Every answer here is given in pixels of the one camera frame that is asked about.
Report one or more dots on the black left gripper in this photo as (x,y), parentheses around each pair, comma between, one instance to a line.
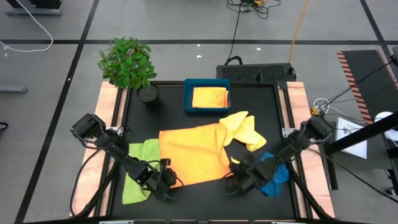
(166,182)

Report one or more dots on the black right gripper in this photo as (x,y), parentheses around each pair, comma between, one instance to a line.
(244,177)

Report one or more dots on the lime green microfiber towel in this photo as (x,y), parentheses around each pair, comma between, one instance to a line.
(149,149)

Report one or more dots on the orange microfiber towel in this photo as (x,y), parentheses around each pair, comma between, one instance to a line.
(210,97)
(192,152)

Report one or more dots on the yellow microfiber towel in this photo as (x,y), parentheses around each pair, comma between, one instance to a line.
(245,130)

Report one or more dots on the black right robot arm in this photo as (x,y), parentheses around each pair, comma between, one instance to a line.
(295,146)

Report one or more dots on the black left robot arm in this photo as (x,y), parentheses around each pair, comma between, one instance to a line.
(112,147)

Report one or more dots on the blue microfiber towel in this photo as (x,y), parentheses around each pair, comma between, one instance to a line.
(276,186)

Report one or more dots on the small yellow tag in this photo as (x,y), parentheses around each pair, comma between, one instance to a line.
(235,160)

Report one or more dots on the teal plastic bin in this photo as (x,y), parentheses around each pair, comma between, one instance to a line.
(187,93)

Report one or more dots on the wooden table side board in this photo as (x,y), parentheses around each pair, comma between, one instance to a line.
(297,93)
(107,93)

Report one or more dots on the black vented computer case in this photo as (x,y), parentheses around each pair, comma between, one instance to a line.
(255,73)

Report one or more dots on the white paper sheet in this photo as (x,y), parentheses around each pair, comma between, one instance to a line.
(351,140)

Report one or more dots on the green potted plant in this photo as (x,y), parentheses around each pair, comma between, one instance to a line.
(127,62)

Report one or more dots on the white round object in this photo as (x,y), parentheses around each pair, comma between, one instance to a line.
(383,116)

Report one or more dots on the black mat with striped edges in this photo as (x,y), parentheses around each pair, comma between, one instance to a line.
(367,71)

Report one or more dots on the grey floor bar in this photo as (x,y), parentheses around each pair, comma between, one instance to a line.
(12,89)

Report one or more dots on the grey desk base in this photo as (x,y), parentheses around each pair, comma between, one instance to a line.
(31,12)

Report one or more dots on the black angled frame brace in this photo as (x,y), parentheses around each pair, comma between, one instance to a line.
(98,194)
(306,194)

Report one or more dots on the black stand post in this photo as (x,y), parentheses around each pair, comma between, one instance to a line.
(332,174)

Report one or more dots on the black slanted frame beam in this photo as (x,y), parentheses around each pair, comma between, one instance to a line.
(360,133)

